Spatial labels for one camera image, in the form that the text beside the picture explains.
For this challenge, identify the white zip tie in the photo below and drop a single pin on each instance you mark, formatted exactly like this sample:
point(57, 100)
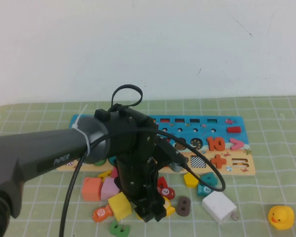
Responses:
point(85, 140)

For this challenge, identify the brown number eight piece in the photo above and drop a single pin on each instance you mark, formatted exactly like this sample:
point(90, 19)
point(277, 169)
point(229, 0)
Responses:
point(183, 206)

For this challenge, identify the yellow pentagon block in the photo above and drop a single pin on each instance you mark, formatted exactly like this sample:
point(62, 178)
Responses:
point(190, 180)

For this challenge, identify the yellow cube block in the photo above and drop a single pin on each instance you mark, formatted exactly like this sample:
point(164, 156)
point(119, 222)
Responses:
point(119, 206)

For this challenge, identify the orange fish piece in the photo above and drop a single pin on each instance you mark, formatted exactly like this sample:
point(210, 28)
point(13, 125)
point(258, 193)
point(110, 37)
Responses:
point(101, 213)

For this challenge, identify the pink greater-than sign piece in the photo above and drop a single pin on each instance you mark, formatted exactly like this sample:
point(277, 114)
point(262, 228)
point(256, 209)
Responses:
point(236, 146)

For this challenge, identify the red fish piece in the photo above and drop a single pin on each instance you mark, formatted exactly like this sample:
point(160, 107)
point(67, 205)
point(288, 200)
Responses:
point(168, 193)

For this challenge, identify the yellow number piece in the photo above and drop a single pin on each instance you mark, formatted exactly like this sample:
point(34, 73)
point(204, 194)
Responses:
point(169, 208)
point(104, 175)

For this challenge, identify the red rectangular block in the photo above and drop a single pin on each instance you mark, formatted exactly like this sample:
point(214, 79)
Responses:
point(233, 129)

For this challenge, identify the pink number piece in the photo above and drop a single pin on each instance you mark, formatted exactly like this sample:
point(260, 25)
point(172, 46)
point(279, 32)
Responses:
point(114, 173)

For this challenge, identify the green number three piece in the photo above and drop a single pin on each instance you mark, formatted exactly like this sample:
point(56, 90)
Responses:
point(118, 228)

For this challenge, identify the yellow rubber duck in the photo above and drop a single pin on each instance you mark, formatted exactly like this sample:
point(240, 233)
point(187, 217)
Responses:
point(281, 218)

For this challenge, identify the orange number ten piece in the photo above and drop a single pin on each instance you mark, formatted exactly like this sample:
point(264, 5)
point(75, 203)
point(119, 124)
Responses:
point(215, 144)

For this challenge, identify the orange plus sign piece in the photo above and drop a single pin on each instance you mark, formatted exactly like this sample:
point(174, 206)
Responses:
point(218, 161)

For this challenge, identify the green shape piece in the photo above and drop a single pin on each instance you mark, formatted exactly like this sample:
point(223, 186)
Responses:
point(98, 163)

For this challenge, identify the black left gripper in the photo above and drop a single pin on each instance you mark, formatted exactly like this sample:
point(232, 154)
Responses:
point(138, 177)

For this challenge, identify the teal fish piece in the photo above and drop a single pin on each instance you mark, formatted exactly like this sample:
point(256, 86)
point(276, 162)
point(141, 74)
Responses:
point(204, 190)

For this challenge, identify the red number piece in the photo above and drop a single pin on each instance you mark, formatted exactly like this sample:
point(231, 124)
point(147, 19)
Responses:
point(162, 183)

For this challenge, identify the pink block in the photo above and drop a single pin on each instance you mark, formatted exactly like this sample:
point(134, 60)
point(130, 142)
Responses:
point(109, 188)

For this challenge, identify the blue wooden puzzle board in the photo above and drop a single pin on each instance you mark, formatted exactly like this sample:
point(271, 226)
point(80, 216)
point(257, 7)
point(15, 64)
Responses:
point(245, 134)

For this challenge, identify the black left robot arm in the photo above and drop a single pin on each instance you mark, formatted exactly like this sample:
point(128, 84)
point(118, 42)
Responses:
point(39, 148)

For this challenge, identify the white USB charger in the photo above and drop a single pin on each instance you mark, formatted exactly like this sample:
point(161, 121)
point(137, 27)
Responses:
point(218, 206)

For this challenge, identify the teal number four piece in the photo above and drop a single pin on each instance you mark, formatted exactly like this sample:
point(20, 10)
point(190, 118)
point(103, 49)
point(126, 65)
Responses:
point(209, 179)

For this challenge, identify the orange cube block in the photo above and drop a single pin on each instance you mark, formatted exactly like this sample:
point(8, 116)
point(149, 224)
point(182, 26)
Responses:
point(91, 189)

